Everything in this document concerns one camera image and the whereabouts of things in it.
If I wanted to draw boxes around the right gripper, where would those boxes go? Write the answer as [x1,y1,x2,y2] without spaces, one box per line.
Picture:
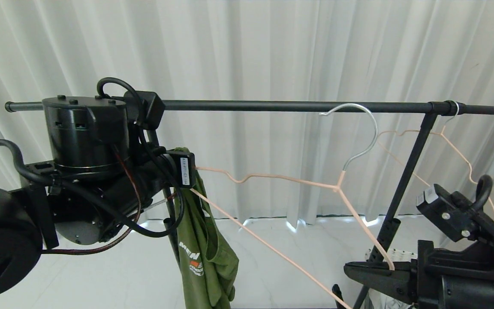
[343,239,494,309]

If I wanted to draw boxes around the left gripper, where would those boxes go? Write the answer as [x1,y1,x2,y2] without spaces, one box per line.
[52,148,197,246]

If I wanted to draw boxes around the pink clothes hanger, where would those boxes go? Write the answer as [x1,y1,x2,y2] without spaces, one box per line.
[189,103,396,309]
[376,112,494,224]

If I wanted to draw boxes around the green long-sleeved shirt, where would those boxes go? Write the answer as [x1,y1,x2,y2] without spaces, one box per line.
[172,147,240,309]

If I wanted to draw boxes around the white laundry basket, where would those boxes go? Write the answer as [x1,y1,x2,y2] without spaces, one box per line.
[365,247,418,309]

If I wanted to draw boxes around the black clothes rack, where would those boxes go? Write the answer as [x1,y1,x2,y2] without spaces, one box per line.
[5,100,494,309]

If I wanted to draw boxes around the white curtain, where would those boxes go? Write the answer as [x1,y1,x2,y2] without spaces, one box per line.
[0,0,494,228]

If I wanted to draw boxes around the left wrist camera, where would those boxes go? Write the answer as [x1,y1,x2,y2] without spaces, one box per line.
[123,90,166,130]

